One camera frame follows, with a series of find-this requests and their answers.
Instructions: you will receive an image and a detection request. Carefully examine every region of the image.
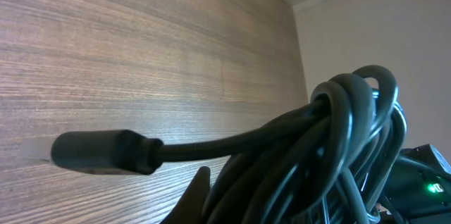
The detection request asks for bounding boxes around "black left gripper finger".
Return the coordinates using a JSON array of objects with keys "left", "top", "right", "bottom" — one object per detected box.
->
[{"left": 169, "top": 166, "right": 211, "bottom": 224}]

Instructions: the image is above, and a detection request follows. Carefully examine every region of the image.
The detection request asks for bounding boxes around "black USB cable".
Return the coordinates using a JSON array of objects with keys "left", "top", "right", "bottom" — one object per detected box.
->
[{"left": 50, "top": 64, "right": 409, "bottom": 224}]

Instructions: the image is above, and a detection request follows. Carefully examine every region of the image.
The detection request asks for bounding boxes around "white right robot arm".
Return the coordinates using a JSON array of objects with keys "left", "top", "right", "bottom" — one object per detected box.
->
[{"left": 379, "top": 144, "right": 450, "bottom": 224}]

